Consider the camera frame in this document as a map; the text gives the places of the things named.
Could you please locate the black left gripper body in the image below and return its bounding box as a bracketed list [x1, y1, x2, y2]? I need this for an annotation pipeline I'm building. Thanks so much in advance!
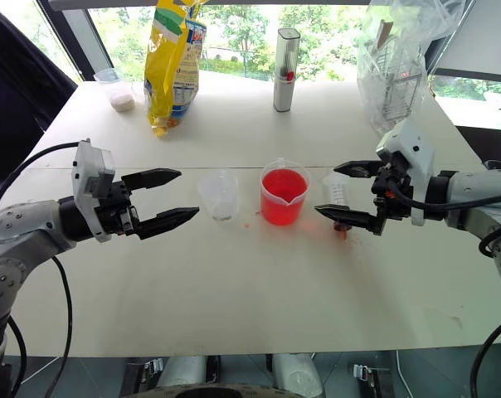
[94, 179, 143, 237]

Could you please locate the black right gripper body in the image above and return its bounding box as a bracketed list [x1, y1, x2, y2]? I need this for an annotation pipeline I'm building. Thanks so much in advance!
[371, 151, 415, 220]

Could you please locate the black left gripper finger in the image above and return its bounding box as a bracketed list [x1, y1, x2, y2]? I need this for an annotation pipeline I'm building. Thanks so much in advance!
[120, 167, 182, 195]
[134, 206, 201, 241]

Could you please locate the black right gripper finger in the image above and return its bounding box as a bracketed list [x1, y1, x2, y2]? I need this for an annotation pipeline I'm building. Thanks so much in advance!
[333, 160, 385, 180]
[314, 197, 389, 236]

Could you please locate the clear plastic tube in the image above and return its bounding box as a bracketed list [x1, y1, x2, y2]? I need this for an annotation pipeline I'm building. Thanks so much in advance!
[320, 170, 355, 234]

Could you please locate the clear plastic beaker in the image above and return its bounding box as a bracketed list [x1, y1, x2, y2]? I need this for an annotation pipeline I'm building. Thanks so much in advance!
[197, 169, 240, 222]

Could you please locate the beaker with red liquid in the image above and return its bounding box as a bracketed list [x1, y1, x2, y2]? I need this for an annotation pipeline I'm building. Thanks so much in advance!
[260, 157, 311, 227]

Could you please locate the clear cup with white powder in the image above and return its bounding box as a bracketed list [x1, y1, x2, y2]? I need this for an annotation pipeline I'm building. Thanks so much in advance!
[93, 67, 136, 113]

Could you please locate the clear plastic bag with rack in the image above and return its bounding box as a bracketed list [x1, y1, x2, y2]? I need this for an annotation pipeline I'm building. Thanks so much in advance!
[356, 0, 469, 133]

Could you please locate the yellow snack bag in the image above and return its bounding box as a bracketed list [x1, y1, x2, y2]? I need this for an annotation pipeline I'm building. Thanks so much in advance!
[143, 0, 209, 139]

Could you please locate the metal table clamp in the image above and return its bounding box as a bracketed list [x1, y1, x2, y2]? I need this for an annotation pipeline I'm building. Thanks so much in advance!
[141, 357, 165, 385]
[352, 362, 378, 382]

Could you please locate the dark rounded robot torso edge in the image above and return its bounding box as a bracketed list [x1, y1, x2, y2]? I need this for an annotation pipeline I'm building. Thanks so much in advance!
[128, 383, 301, 398]

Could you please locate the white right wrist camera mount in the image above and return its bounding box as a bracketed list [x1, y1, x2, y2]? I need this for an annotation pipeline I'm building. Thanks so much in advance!
[376, 119, 436, 227]

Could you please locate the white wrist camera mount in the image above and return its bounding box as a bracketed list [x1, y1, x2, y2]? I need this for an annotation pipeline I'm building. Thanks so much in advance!
[376, 119, 436, 227]
[71, 139, 116, 244]

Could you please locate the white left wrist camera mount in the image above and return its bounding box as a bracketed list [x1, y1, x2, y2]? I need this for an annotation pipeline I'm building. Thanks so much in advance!
[71, 139, 116, 244]

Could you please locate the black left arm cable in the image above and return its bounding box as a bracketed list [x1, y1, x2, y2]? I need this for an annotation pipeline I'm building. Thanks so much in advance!
[0, 141, 80, 398]

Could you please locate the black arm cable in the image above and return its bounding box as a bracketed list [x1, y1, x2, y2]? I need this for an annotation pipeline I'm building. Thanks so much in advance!
[0, 141, 80, 398]
[385, 188, 501, 398]

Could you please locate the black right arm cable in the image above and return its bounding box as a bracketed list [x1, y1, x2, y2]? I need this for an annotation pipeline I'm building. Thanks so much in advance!
[385, 188, 501, 398]

